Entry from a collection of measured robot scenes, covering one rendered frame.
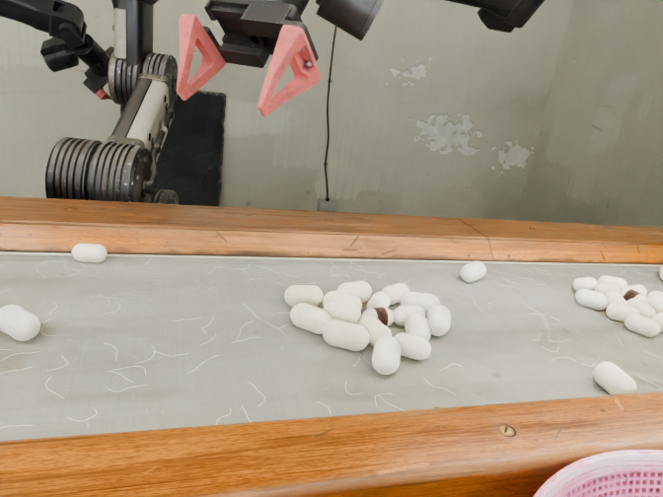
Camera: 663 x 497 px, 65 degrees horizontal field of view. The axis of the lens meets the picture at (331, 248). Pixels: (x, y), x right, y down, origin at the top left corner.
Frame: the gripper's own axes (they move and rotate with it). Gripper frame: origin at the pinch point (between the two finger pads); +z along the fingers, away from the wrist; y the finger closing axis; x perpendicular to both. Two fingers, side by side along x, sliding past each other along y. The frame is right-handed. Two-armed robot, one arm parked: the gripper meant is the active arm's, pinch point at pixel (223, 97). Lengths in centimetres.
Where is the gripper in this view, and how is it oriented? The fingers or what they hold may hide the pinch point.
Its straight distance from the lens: 53.5
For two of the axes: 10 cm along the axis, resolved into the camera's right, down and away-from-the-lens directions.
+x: -2.6, -4.0, -8.8
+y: -8.9, -2.6, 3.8
